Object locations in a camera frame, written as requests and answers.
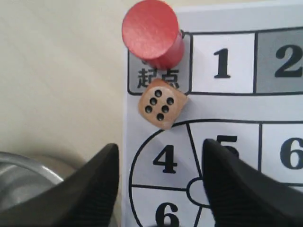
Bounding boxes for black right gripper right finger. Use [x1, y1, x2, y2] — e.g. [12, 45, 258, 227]
[203, 139, 303, 227]

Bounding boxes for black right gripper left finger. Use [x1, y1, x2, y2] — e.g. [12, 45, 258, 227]
[0, 143, 120, 227]

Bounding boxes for wooden die with black pips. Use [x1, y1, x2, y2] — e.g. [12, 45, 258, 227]
[138, 79, 188, 130]

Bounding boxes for red cylinder game piece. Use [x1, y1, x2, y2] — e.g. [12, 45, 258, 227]
[121, 0, 185, 70]

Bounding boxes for round stainless steel bowl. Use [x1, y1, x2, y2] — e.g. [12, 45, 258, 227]
[0, 152, 75, 211]

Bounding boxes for printed paper game board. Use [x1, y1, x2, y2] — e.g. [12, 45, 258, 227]
[121, 0, 303, 227]

